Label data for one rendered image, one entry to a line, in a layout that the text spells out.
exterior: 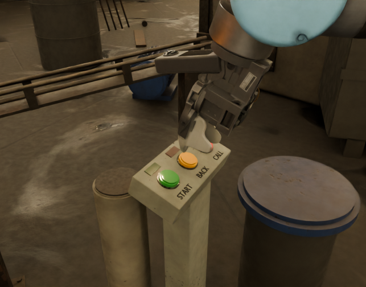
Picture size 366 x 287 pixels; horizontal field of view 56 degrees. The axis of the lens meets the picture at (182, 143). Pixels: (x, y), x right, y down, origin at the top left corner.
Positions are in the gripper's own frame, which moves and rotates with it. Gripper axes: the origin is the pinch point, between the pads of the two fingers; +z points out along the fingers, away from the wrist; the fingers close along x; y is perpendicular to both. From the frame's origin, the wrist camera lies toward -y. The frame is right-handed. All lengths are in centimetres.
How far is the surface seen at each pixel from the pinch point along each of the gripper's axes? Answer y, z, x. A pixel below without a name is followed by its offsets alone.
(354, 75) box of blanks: 26, 15, 133
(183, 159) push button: -0.4, 8.4, 6.0
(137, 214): -4.3, 26.9, 2.1
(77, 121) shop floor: -103, 111, 96
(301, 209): 26.9, 17.8, 25.4
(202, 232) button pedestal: 10.1, 26.5, 8.6
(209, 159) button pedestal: 3.3, 9.5, 12.0
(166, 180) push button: 0.3, 8.4, -1.6
